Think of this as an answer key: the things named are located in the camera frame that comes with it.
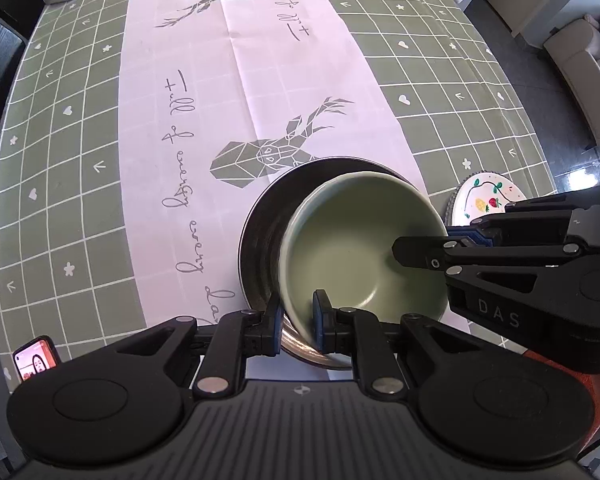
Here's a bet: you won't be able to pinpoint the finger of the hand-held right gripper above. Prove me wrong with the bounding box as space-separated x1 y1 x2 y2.
447 186 600 247
392 235 581 276

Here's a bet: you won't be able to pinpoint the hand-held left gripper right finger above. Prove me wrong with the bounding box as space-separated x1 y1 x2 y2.
312 289 487 402

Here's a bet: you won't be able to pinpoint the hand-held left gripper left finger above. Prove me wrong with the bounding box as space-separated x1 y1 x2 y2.
115 294 286 402

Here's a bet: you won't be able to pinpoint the flowered glass plate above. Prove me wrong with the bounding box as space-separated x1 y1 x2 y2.
442 187 468 229

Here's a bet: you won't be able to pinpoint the green ceramic bowl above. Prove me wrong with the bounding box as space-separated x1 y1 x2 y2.
279 171 451 343

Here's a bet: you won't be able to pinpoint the white fruit-print plate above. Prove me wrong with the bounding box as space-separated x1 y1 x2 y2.
452 172 529 229

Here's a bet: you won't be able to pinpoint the beige sofa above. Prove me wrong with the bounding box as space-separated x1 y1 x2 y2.
544 10 600 151

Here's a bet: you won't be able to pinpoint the red smartphone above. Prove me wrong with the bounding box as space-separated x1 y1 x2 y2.
12 335 61 384

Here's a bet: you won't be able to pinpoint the pink printed table runner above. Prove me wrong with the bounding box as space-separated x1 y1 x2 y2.
116 0 427 343

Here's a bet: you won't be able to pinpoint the green checked tablecloth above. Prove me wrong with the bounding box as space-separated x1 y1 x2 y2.
0 0 562 392

